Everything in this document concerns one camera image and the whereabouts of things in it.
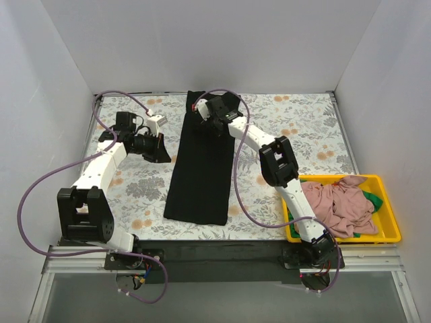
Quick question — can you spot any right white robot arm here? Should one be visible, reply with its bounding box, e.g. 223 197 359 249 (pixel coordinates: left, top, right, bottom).
193 96 333 268

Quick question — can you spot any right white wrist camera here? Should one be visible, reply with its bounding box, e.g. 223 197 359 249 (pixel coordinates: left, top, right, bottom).
191 99 211 121

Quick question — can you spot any pink t shirt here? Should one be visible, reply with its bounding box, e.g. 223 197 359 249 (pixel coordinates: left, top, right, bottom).
301 175 383 239

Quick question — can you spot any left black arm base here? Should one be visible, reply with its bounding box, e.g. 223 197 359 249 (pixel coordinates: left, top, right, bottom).
104 248 165 271

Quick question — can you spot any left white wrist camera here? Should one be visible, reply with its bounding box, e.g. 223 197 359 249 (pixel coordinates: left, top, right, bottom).
146 114 168 137

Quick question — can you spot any green t shirt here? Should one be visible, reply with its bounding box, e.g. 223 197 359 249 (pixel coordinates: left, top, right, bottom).
306 188 382 239

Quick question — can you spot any yellow plastic bin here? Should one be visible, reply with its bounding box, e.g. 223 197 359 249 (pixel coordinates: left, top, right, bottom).
281 174 401 244

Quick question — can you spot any floral table mat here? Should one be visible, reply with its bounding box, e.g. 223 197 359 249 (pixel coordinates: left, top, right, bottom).
86 94 357 240

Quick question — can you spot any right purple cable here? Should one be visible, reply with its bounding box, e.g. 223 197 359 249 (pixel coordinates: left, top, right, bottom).
191 88 343 294

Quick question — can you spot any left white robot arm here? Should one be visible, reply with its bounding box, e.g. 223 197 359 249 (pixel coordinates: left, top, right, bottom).
57 112 171 269

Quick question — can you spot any black t shirt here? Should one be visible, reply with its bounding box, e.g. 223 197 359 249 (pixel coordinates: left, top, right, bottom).
164 91 235 225

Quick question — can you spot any purple cable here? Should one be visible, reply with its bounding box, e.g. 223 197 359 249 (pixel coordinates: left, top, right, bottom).
191 88 343 294
16 89 168 304

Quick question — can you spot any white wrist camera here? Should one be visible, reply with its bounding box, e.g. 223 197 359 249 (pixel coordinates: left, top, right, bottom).
146 114 168 137
191 99 211 121

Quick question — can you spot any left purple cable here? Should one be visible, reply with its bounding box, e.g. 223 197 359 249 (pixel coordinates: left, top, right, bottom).
16 89 168 304

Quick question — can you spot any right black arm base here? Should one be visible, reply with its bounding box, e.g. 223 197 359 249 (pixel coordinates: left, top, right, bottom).
277 233 345 269

